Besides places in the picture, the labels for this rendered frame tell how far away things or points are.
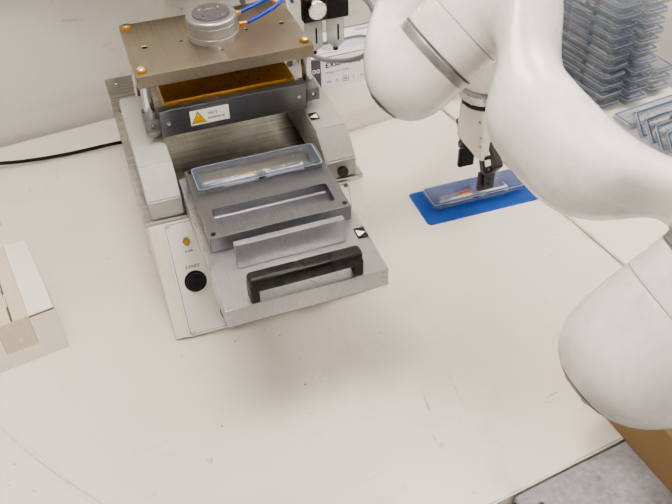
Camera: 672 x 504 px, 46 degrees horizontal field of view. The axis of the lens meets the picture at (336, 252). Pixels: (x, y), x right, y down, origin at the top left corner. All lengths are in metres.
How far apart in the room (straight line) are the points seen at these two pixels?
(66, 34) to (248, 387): 0.88
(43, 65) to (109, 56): 0.13
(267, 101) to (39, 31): 0.63
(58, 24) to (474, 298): 0.99
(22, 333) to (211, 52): 0.51
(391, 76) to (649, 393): 0.42
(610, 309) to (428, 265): 0.72
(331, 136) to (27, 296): 0.52
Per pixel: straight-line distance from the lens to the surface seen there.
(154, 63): 1.23
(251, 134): 1.36
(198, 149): 1.34
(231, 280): 1.03
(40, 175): 1.69
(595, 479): 1.13
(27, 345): 1.28
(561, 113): 0.76
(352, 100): 1.71
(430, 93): 0.87
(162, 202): 1.19
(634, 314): 0.67
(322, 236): 1.05
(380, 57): 0.88
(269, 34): 1.28
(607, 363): 0.67
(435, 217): 1.46
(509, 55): 0.80
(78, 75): 1.79
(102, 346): 1.29
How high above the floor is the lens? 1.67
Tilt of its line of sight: 42 degrees down
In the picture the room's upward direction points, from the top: 2 degrees counter-clockwise
